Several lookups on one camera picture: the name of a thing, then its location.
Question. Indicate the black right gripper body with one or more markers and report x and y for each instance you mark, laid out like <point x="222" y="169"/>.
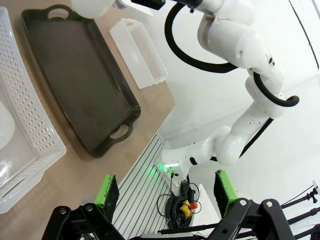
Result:
<point x="150" y="3"/>

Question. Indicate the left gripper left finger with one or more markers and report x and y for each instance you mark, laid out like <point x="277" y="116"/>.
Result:
<point x="107" y="195"/>

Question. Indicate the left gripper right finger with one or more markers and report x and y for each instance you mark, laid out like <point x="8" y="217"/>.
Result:
<point x="225" y="192"/>

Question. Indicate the translucent white conical flask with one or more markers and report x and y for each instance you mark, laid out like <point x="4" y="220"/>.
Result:
<point x="90" y="7"/>

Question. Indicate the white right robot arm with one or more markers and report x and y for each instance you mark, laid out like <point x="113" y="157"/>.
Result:
<point x="237" y="37"/>

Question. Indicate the yellow red emergency stop button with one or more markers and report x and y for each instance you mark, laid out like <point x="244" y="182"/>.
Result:
<point x="186" y="208"/>

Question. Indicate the black rod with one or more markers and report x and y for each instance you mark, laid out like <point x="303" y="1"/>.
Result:
<point x="187" y="228"/>

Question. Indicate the white perforated plastic basket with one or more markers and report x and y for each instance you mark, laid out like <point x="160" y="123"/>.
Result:
<point x="140" y="55"/>
<point x="25" y="100"/>

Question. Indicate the black tripod legs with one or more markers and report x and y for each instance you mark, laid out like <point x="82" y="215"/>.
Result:
<point x="305" y="217"/>

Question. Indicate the dark brown serving tray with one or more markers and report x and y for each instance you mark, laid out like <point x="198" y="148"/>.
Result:
<point x="80" y="75"/>

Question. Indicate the thin black stand pole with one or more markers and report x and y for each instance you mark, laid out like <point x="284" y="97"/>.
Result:
<point x="303" y="27"/>

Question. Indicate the ridged aluminium base plate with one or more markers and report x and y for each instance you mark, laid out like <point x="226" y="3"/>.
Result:
<point x="140" y="200"/>

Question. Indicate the black tripod with camera mount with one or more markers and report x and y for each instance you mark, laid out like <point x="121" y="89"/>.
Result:
<point x="310" y="193"/>

